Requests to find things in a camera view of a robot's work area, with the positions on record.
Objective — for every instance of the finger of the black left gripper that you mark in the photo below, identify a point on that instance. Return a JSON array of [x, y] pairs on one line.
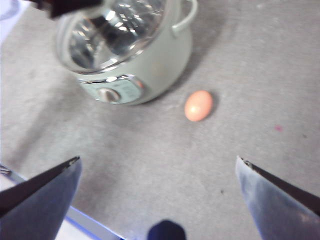
[[72, 8]]

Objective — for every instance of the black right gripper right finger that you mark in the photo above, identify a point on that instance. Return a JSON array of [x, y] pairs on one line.
[[282, 207]]

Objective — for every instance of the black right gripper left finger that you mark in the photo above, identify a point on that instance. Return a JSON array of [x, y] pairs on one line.
[[37, 205]]

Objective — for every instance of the brown egg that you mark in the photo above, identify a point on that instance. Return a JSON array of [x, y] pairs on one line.
[[198, 105]]

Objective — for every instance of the pale green electric pot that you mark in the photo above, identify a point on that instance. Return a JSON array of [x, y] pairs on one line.
[[165, 62]]

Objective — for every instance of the black rounded camera housing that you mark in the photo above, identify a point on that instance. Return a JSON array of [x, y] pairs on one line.
[[166, 231]]

